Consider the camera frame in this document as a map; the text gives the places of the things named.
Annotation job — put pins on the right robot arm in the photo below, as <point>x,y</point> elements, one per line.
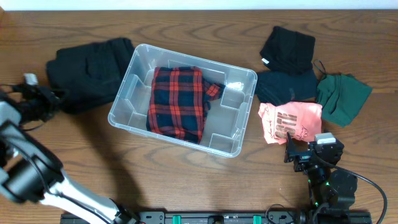
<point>327,185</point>

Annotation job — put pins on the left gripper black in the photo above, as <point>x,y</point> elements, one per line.
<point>48,101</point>

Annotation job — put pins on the red navy plaid shirt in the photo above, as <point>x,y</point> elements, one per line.
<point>179,102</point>

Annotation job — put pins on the small black folded garment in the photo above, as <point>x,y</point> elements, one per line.
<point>288,51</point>

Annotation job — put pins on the black mounting rail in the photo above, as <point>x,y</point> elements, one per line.
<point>248,218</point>

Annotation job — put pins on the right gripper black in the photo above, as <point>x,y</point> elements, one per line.
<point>304,158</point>

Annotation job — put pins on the green folded garment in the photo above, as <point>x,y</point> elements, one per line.
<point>342,97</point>

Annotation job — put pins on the large black garment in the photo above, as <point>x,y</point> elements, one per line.
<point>91,74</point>

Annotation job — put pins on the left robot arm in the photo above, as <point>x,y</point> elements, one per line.
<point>30,172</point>

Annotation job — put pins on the dark teal folded garment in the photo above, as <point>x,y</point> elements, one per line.
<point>279,88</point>

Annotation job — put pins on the pink printed t-shirt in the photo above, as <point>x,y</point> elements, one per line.
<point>301,120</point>

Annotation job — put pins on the clear plastic storage bin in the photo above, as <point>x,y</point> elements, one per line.
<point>227,118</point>

